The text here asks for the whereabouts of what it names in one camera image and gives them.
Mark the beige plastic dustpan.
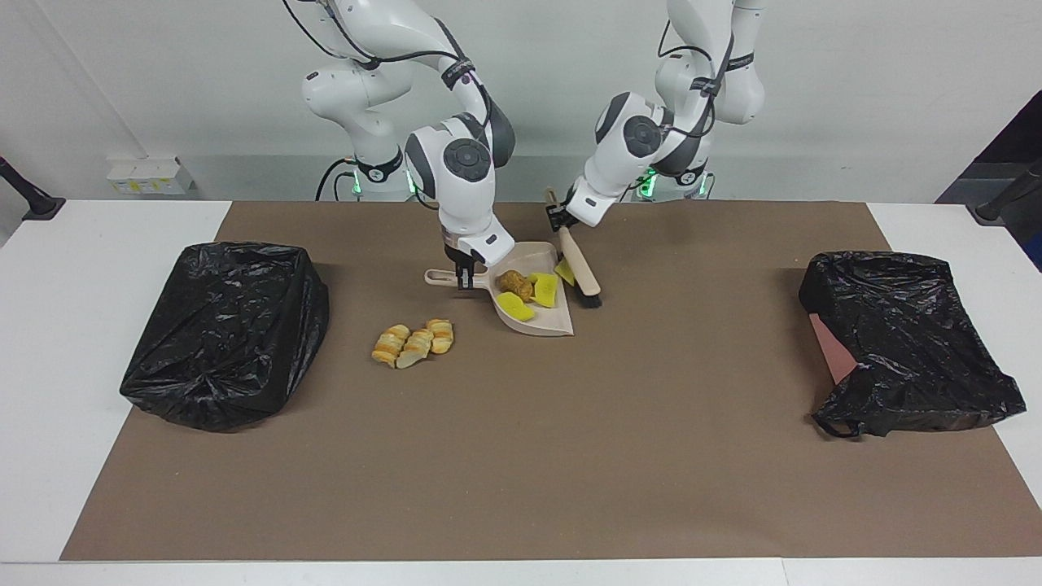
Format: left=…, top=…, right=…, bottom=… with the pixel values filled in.
left=423, top=242, right=576, bottom=338

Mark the black trash bag with handles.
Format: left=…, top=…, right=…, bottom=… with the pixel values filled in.
left=798, top=251, right=1027, bottom=439

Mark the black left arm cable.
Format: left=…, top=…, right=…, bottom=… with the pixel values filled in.
left=619, top=20, right=738, bottom=202

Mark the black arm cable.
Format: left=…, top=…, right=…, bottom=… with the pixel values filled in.
left=619, top=20, right=738, bottom=202
left=281, top=0, right=497, bottom=204

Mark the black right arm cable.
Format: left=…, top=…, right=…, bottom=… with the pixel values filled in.
left=281, top=0, right=497, bottom=204

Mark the pink bin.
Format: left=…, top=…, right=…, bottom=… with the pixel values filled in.
left=808, top=313, right=857, bottom=383

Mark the black trash bag bin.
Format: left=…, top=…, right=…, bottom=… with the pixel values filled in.
left=120, top=241, right=331, bottom=432

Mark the white wall socket box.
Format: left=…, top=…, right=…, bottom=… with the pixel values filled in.
left=106, top=156, right=196, bottom=196

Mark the brown table mat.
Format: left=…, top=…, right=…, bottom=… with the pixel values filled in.
left=59, top=201, right=1042, bottom=562

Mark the brown bread roll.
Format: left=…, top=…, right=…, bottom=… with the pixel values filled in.
left=498, top=269, right=535, bottom=304

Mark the beige hand brush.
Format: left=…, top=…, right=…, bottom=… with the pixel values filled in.
left=544, top=189, right=604, bottom=308

